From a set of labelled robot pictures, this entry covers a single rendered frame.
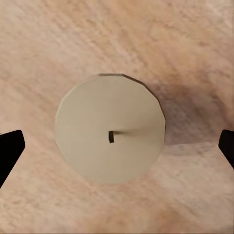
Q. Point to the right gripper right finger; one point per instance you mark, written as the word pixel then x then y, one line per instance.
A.
pixel 226 145

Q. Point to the pillar candle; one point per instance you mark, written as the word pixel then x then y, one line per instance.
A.
pixel 110 128

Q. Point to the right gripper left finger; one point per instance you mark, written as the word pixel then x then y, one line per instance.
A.
pixel 12 144

